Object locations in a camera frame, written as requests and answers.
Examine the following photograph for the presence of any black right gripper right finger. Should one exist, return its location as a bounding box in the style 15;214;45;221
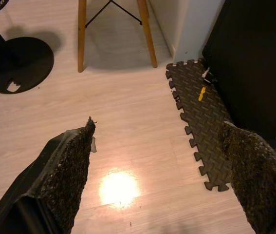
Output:
219;120;276;234

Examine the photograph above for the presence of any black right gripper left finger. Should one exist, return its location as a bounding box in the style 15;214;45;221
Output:
0;116;98;234

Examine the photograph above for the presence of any chair with wooden legs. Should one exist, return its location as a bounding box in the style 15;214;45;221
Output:
77;0;159;74

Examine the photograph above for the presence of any black foam puzzle mat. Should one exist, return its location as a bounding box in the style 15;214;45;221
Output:
165;58;234;194

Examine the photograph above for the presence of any small yellow piece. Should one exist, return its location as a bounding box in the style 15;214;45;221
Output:
198;86;207;101

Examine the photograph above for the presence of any large black case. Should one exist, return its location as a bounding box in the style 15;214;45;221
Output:
202;0;276;147

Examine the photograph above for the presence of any black standing fan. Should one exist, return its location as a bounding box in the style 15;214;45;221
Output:
0;0;55;95

